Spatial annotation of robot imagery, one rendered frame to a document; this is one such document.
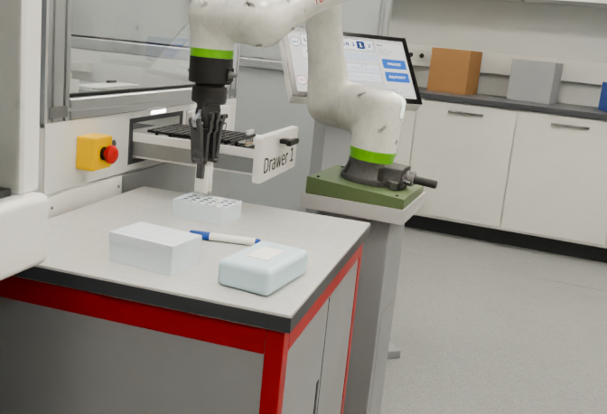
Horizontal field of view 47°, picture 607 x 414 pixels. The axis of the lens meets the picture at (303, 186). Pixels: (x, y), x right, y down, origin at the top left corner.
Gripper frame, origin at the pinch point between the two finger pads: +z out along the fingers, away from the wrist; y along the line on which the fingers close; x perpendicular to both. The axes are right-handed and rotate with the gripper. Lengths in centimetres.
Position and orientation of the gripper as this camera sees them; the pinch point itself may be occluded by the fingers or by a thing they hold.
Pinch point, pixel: (203, 177)
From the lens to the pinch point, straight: 155.9
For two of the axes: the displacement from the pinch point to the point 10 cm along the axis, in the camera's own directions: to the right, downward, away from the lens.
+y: 3.4, -1.6, 9.3
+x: -9.4, -1.6, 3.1
